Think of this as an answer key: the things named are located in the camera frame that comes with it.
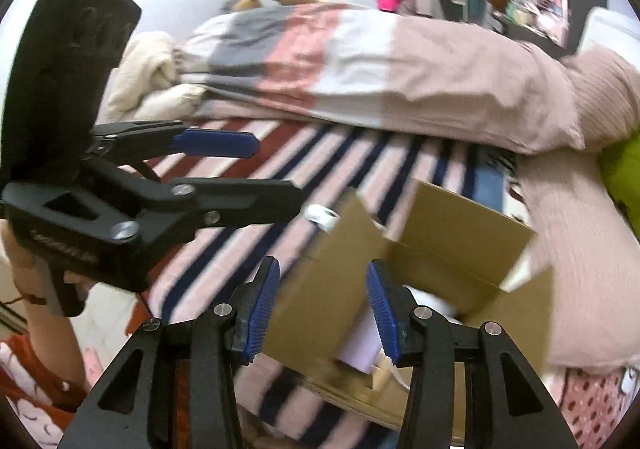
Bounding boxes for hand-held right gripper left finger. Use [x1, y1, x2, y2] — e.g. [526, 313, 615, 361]
[59, 256, 282, 449]

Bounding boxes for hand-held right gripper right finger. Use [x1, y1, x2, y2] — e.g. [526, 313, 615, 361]
[365, 259, 581, 449]

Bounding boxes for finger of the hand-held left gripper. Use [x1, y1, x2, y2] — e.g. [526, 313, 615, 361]
[90, 120, 259, 166]
[0, 160, 307, 244]

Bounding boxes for small purple box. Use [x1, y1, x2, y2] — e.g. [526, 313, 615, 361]
[339, 314, 383, 374]

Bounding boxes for white tape roll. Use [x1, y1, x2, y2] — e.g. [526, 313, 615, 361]
[306, 203, 342, 233]

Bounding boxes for brown cardboard box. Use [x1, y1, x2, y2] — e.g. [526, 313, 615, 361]
[262, 179, 553, 445]

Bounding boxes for person's left forearm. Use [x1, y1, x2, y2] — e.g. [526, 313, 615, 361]
[10, 296, 98, 392]

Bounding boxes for person's left hand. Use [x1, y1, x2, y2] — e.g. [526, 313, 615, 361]
[0, 224, 57, 303]

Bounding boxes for striped fleece blanket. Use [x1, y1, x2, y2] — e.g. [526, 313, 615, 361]
[100, 116, 526, 449]

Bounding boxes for cream fleece blanket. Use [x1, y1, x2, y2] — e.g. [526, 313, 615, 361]
[107, 32, 208, 122]

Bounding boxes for patchwork striped quilt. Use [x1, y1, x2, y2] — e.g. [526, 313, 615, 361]
[177, 3, 586, 155]

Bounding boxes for pink striped pillow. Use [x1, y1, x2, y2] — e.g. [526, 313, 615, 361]
[565, 49, 640, 152]
[515, 149, 640, 370]

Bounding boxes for pink dotted bedsheet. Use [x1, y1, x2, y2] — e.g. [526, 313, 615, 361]
[542, 364, 640, 449]

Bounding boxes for orange printed pajamas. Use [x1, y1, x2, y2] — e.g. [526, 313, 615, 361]
[0, 334, 101, 435]

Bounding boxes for green plush toy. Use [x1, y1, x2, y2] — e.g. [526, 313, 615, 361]
[597, 136, 640, 225]

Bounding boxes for cluttered desk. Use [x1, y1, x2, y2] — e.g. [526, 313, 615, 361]
[492, 12, 571, 50]

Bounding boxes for white bed headboard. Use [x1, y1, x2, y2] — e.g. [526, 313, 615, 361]
[575, 6, 640, 60]

